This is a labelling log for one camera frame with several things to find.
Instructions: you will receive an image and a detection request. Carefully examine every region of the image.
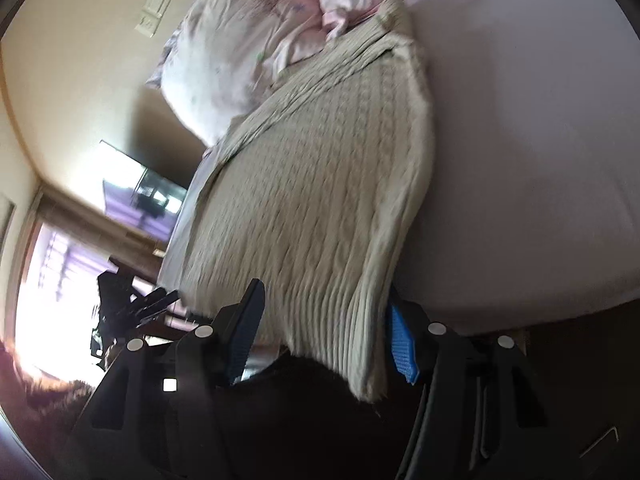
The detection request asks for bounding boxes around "lilac bed sheet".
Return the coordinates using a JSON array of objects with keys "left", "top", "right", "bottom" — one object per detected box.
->
[{"left": 156, "top": 0, "right": 640, "bottom": 336}]

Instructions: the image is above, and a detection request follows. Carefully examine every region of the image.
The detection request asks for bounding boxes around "beige cable-knit sweater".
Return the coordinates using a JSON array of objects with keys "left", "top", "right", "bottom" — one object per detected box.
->
[{"left": 177, "top": 0, "right": 435, "bottom": 402}]

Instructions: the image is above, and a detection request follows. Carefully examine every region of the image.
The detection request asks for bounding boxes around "dark brown sleeve forearm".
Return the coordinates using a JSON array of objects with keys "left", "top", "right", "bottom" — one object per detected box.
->
[{"left": 1, "top": 344, "right": 94, "bottom": 472}]

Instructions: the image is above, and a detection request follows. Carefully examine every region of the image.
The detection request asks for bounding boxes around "bright window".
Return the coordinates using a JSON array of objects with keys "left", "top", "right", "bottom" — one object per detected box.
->
[{"left": 14, "top": 223, "right": 113, "bottom": 386}]

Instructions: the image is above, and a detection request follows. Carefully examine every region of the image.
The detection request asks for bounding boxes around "white floral pillow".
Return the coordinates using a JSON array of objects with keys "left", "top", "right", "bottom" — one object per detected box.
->
[{"left": 146, "top": 0, "right": 326, "bottom": 148}]

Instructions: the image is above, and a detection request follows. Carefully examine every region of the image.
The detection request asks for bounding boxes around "white wall switch plate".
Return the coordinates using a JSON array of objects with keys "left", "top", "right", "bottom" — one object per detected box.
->
[{"left": 134, "top": 0, "right": 171, "bottom": 38}]

